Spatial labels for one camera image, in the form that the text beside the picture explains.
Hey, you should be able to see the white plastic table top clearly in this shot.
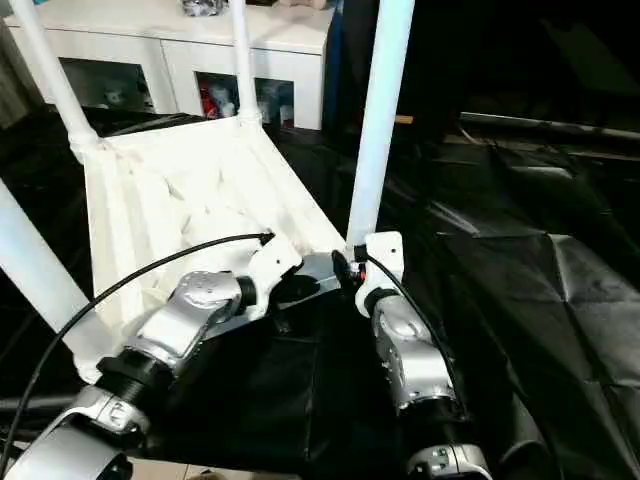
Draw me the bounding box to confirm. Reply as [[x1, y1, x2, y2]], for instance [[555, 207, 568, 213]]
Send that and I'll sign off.
[[69, 115, 361, 386]]

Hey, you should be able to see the black plastic table mat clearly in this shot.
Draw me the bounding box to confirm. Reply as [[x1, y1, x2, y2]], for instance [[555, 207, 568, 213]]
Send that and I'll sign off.
[[0, 102, 640, 476]]

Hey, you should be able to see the long dark metal rod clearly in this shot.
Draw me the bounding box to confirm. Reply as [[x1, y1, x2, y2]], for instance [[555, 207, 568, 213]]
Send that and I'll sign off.
[[459, 112, 640, 141]]

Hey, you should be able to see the large black backdrop sheet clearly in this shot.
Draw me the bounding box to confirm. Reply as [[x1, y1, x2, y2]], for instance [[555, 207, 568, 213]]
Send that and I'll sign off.
[[324, 0, 640, 131]]

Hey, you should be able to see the dark patterned ornament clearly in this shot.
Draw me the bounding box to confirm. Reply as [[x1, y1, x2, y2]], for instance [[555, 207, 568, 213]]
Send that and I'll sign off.
[[182, 0, 229, 16]]

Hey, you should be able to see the white glass-door cabinet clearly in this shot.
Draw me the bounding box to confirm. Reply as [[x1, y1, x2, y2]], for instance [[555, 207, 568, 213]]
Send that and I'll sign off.
[[0, 0, 334, 131]]

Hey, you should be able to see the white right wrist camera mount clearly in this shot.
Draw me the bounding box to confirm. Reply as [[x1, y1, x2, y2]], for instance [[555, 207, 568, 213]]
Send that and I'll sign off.
[[353, 231, 405, 319]]

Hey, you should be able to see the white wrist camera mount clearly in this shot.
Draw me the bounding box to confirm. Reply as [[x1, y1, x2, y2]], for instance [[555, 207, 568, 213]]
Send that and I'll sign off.
[[244, 239, 304, 321], [353, 231, 405, 319]]

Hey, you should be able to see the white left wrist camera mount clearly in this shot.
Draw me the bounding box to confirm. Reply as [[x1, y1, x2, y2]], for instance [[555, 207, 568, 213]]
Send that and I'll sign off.
[[244, 239, 304, 321]]

